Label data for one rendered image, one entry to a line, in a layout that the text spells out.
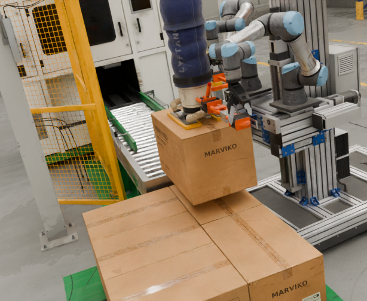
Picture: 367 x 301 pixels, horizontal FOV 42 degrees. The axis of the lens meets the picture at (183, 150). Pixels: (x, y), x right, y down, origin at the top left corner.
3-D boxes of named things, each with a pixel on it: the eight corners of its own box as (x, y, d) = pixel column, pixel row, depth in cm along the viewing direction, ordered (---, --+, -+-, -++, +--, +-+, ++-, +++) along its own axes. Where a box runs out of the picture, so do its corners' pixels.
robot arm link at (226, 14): (236, 71, 317) (239, -5, 324) (215, 73, 323) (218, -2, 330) (241, 77, 328) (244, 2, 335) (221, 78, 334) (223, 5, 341)
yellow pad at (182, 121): (167, 116, 289) (165, 108, 287) (182, 111, 291) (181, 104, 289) (185, 130, 258) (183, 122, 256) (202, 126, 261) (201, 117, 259)
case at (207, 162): (161, 169, 315) (150, 113, 300) (216, 153, 325) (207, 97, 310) (193, 206, 261) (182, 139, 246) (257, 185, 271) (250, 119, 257)
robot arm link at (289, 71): (289, 82, 288) (287, 60, 283) (309, 83, 279) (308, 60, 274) (279, 88, 280) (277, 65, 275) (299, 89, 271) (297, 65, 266)
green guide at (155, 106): (140, 98, 544) (138, 91, 540) (148, 97, 546) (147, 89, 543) (186, 137, 400) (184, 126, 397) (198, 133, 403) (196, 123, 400)
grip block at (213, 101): (201, 110, 254) (199, 100, 251) (217, 106, 256) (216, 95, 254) (207, 114, 246) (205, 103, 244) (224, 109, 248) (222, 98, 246)
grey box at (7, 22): (15, 59, 349) (2, 18, 338) (22, 57, 350) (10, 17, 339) (15, 63, 331) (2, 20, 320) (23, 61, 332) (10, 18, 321)
